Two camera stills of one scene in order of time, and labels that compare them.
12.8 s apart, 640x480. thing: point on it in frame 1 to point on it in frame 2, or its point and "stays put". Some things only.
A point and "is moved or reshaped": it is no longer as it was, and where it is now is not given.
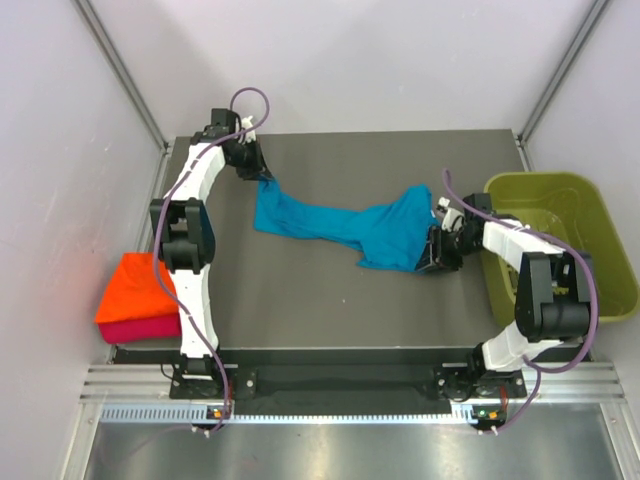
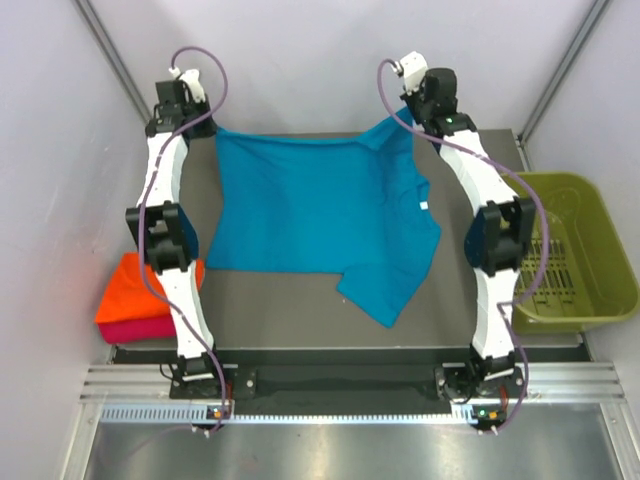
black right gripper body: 449,248 to 419,108
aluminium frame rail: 130,384 stays put
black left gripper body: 246,157 to 204,128
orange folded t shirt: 133,290 stays put
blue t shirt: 389,235 is moved or reshaped
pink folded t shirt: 149,328 stays put
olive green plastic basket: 572,210 stays put
